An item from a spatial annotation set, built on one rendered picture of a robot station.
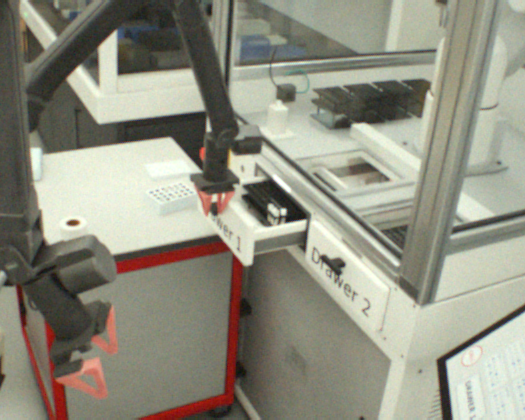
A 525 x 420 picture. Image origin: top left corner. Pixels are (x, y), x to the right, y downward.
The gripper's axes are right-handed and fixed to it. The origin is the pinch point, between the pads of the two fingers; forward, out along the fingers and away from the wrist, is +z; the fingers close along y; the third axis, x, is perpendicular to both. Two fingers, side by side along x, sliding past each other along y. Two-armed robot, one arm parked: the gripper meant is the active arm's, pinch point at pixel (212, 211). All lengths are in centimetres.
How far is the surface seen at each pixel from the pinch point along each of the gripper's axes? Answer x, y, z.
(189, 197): 27.5, 5.6, 11.9
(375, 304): -42.1, 17.8, 2.0
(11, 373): 62, -45, 92
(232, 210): -3.5, 3.3, -1.6
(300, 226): -10.1, 18.3, 1.9
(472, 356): -73, 12, -12
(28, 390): 52, -41, 92
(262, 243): -10.4, 8.2, 4.4
